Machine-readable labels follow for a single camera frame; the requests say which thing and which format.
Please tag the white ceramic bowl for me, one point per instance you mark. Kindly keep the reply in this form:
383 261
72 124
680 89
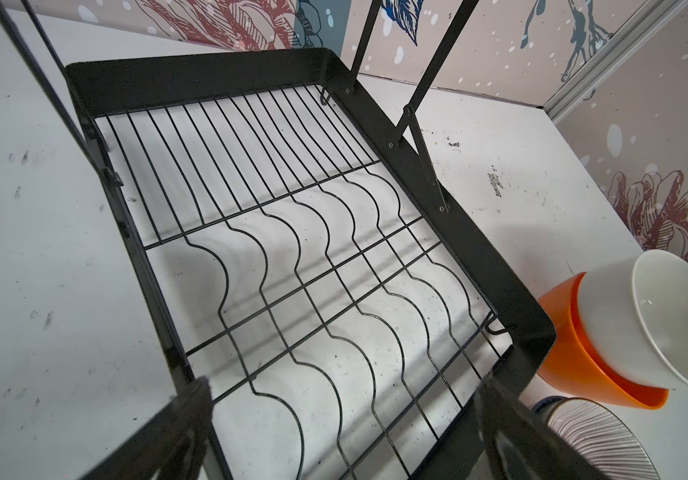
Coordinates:
635 314

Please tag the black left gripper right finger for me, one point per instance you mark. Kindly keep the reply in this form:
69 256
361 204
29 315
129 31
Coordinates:
518 444

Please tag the orange plastic bowl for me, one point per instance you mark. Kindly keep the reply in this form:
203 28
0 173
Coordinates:
573 365

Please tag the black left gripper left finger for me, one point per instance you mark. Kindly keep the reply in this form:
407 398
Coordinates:
171 445

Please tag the black wire dish rack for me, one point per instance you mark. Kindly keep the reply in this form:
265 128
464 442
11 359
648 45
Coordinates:
341 304

